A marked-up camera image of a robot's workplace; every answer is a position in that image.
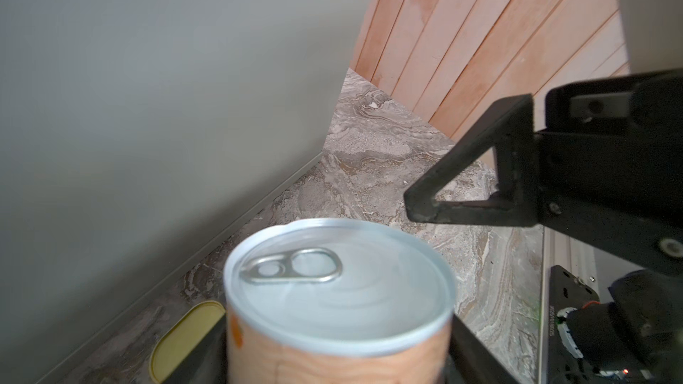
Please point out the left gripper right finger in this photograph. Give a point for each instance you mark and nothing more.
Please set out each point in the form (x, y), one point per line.
(469, 361)

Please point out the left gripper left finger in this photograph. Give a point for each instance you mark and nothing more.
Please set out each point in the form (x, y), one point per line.
(197, 354)

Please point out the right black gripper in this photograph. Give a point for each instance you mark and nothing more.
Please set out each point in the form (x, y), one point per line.
(610, 157)

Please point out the orange label can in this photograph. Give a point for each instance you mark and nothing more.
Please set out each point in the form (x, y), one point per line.
(337, 301)

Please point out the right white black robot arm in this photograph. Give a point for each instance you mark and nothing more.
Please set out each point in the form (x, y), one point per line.
(637, 336)

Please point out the gold flat sardine tin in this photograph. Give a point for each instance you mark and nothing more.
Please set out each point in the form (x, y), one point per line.
(181, 338)

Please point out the grey metal cabinet box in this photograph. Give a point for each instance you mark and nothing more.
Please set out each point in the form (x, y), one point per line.
(135, 133)

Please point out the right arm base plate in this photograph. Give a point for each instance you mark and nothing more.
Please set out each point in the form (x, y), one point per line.
(559, 356)

